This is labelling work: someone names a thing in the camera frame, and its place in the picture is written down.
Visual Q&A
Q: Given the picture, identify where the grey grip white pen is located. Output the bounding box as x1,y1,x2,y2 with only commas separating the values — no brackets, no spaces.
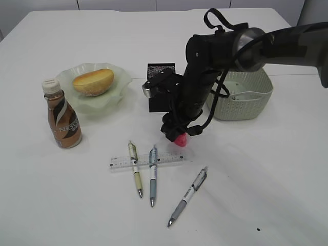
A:
167,167,208,228

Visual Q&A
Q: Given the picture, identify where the green woven plastic basket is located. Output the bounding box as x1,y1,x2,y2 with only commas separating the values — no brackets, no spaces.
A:
213,69,273,121

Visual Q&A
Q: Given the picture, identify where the pale green wavy glass plate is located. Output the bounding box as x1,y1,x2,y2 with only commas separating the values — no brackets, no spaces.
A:
56,63,132,114

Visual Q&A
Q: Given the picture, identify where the blue barrel pen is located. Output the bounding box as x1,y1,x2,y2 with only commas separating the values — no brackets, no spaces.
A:
149,145,158,208

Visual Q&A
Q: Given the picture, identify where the brown Nescafe coffee bottle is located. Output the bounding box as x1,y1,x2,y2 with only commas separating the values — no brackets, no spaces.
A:
42,78,82,149

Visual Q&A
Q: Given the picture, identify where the transparent plastic ruler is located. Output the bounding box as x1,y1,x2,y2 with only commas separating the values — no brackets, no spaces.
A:
109,151,188,171

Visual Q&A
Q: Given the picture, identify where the sugared bread roll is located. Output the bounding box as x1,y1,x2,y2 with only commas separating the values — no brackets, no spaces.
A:
72,69,114,96

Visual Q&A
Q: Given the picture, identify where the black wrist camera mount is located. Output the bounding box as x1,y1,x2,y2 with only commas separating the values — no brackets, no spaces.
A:
142,68,183,98

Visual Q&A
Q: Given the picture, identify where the black mesh pen holder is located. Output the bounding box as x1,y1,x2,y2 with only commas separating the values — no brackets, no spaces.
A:
147,63,175,113

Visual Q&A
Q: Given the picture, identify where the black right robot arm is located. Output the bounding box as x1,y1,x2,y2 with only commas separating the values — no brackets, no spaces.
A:
161,22,327,142

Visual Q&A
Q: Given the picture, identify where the pink pencil sharpener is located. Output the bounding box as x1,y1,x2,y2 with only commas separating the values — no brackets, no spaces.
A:
174,133,187,147

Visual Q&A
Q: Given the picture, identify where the green barrel pen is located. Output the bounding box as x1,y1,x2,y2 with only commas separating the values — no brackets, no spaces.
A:
128,141,143,198

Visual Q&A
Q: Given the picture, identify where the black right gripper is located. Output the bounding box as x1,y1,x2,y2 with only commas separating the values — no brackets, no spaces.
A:
161,64,220,141

